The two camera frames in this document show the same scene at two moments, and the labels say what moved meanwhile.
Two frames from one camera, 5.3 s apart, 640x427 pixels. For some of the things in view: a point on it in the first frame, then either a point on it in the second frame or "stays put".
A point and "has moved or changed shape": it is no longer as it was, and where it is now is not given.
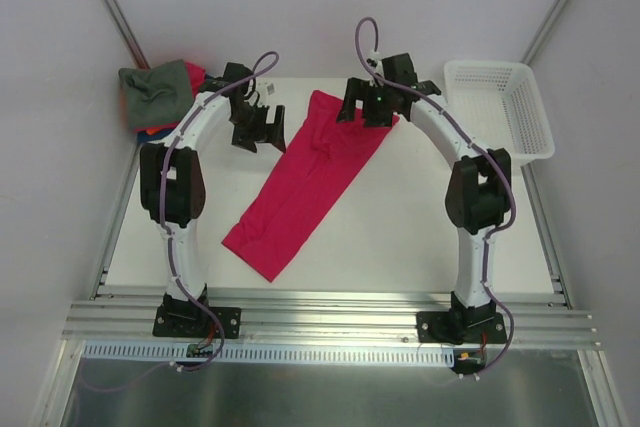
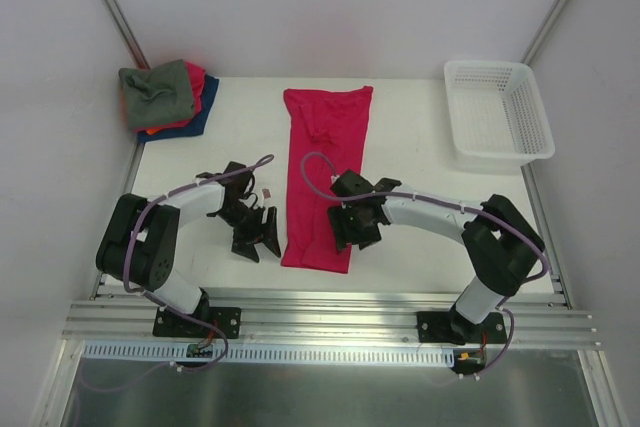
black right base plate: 455,328 stays put
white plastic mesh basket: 499,105 stays put
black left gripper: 257,126 -> 251,229
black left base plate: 194,322 stays put
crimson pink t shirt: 312,178 has moved or changed shape
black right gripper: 363,107 -> 353,229
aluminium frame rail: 379,319 stays put
